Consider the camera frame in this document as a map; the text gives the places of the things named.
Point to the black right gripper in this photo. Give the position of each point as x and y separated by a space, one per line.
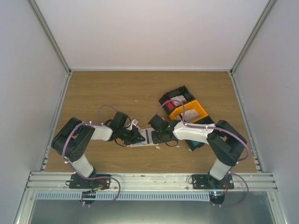
155 140

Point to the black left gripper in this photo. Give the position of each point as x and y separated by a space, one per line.
135 135

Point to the white red credit card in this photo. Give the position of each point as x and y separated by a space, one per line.
146 133

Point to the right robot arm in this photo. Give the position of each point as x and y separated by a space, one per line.
226 143

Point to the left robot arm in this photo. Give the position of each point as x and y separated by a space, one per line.
72 140

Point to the red white card stack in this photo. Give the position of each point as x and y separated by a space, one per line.
175 102

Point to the black bin with teal cards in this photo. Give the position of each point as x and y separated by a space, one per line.
190 145

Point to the white striped card stack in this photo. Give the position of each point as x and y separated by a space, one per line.
191 115

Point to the teal card stack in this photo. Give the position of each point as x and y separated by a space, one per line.
197 143

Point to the black bin with red cards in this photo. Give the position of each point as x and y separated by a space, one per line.
180 94

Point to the yellow storage bin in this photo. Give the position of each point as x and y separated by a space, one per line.
177 113

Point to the left circuit board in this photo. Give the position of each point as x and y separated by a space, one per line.
88 198

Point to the circuit board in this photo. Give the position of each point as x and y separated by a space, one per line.
88 198
216 198

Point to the right circuit board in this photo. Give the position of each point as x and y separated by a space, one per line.
216 198

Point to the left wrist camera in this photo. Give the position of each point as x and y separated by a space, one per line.
133 123

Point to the grey slotted cable duct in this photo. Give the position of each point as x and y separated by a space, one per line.
135 196

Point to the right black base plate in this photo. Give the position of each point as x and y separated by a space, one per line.
205 181

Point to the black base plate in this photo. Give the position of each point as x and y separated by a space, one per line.
205 181
77 182

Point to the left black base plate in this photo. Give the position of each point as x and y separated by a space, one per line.
77 182

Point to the aluminium front rail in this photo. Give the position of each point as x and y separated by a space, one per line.
158 182

